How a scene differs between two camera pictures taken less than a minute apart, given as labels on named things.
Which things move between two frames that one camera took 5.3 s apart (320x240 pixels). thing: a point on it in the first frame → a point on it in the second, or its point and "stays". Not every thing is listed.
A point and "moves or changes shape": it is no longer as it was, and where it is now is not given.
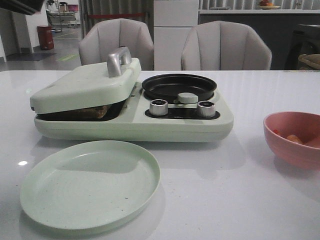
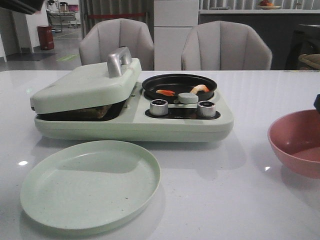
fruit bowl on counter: (267, 4) stays
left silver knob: (158, 107) stays
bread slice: (98, 112) stays
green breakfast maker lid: (91, 86) stays
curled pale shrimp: (294, 138) → (198, 88)
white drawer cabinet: (173, 20) stays
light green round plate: (89, 185) stays
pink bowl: (305, 125) moves or changes shape
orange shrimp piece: (276, 131) → (165, 92)
